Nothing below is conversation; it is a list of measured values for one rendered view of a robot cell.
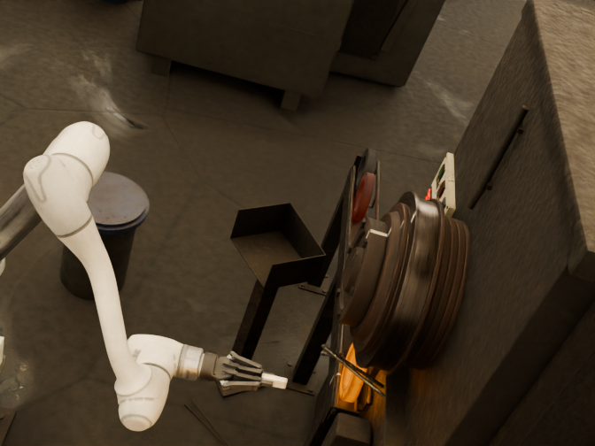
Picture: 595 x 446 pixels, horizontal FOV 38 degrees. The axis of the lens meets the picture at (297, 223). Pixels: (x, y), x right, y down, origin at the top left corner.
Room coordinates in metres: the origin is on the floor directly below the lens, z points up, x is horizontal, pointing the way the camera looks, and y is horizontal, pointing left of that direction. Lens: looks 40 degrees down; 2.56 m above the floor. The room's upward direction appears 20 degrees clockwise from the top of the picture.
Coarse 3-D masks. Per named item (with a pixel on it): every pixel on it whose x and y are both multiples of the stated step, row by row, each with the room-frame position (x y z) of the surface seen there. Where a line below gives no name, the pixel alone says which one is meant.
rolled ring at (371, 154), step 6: (366, 150) 2.80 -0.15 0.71; (372, 150) 2.77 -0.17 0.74; (366, 156) 2.75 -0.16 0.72; (372, 156) 2.73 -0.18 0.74; (360, 162) 2.81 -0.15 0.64; (366, 162) 2.70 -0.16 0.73; (372, 162) 2.70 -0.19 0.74; (360, 168) 2.80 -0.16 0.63; (366, 168) 2.68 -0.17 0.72; (372, 168) 2.69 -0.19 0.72; (360, 174) 2.78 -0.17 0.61; (360, 180) 2.66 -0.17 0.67; (354, 186) 2.73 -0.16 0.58; (354, 192) 2.68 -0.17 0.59
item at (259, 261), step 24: (240, 216) 2.19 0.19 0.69; (264, 216) 2.26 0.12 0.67; (288, 216) 2.31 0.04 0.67; (240, 240) 2.19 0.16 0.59; (264, 240) 2.23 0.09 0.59; (288, 240) 2.27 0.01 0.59; (312, 240) 2.19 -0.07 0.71; (264, 264) 2.11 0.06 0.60; (288, 264) 2.03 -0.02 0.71; (312, 264) 2.10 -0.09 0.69; (264, 288) 1.99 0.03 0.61; (264, 312) 2.12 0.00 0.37; (240, 336) 2.12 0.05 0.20
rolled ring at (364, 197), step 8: (368, 176) 2.57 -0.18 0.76; (360, 184) 2.62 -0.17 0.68; (368, 184) 2.53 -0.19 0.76; (360, 192) 2.62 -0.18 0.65; (368, 192) 2.51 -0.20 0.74; (360, 200) 2.49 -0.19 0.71; (368, 200) 2.49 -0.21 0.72; (360, 208) 2.47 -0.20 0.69; (352, 216) 2.51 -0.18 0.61; (360, 216) 2.48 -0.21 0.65
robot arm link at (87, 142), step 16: (80, 128) 1.67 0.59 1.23; (96, 128) 1.71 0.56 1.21; (64, 144) 1.59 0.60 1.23; (80, 144) 1.60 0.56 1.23; (96, 144) 1.64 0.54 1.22; (96, 160) 1.60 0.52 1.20; (96, 176) 1.58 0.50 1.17; (16, 192) 1.62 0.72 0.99; (16, 208) 1.58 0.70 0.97; (32, 208) 1.58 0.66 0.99; (0, 224) 1.58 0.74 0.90; (16, 224) 1.57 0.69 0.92; (32, 224) 1.59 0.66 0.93; (0, 240) 1.57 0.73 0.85; (16, 240) 1.59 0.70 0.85; (0, 256) 1.58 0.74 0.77; (0, 272) 1.60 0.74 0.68
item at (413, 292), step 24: (408, 192) 1.81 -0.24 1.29; (432, 216) 1.68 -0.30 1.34; (432, 240) 1.60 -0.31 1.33; (408, 264) 1.52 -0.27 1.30; (432, 264) 1.55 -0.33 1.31; (408, 288) 1.49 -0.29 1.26; (408, 312) 1.46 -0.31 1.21; (384, 336) 1.43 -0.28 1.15; (408, 336) 1.45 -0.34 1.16; (360, 360) 1.51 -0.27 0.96; (384, 360) 1.45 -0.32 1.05
